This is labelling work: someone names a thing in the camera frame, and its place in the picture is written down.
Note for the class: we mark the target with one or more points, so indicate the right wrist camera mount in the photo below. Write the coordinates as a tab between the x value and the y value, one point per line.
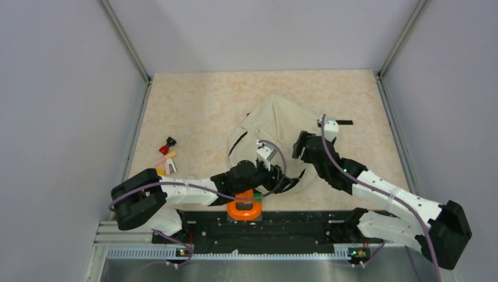
329	128

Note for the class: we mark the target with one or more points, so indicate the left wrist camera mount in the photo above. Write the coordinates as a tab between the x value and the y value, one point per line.
265	153

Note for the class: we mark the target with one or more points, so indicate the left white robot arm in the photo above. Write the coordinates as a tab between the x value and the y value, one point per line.
148	199

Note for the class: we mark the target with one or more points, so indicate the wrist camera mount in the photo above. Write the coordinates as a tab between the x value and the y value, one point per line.
329	128
265	153

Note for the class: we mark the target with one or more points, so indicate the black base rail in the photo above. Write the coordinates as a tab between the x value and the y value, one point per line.
276	232

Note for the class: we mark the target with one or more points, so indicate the orange ring toy on bricks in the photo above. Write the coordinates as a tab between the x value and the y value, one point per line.
248	210

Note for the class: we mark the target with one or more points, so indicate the red black stamp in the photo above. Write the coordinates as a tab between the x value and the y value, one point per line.
170	142

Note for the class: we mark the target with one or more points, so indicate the cream canvas student bag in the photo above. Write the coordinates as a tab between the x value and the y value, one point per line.
278	120

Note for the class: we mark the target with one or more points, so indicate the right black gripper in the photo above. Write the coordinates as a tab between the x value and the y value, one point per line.
299	145

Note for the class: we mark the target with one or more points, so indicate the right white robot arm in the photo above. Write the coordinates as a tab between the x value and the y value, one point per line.
439	231

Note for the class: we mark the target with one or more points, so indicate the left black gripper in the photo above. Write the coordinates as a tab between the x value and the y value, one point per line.
275	173

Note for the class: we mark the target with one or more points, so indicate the pink white eraser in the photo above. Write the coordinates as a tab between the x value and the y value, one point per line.
170	167

